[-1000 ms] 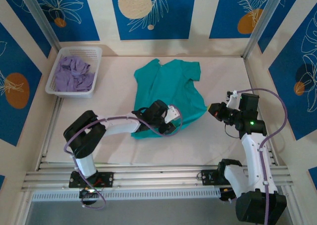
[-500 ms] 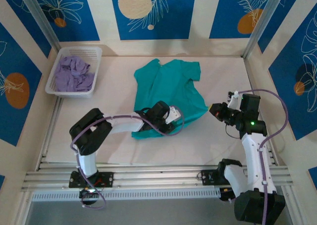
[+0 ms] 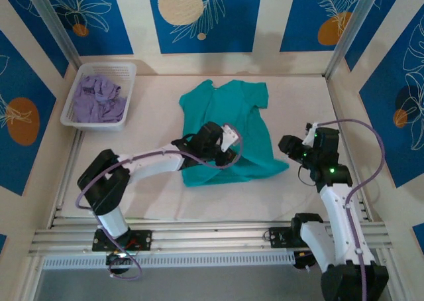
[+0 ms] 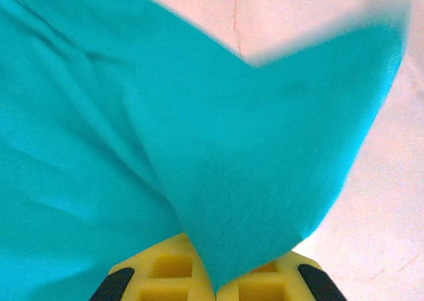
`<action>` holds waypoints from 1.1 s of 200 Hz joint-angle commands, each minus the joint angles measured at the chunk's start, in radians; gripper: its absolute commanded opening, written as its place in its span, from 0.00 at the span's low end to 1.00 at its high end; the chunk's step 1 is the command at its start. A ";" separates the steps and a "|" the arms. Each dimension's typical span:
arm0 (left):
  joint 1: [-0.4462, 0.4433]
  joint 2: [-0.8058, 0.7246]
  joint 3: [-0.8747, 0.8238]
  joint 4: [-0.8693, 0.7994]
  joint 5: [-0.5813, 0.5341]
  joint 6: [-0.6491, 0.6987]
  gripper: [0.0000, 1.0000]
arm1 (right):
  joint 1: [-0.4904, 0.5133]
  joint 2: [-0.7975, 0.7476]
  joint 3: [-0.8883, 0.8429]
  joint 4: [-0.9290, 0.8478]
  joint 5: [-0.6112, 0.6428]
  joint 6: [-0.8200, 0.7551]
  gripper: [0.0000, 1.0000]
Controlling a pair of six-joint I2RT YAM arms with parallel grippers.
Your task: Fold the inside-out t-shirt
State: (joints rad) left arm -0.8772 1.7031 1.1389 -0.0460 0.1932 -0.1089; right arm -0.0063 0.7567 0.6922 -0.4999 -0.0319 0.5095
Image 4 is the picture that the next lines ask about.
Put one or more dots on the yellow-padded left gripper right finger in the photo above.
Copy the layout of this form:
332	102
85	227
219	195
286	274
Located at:
265	286

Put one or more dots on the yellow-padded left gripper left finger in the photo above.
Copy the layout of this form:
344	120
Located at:
165	274

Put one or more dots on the teal t-shirt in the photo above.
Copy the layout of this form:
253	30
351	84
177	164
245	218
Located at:
149	132

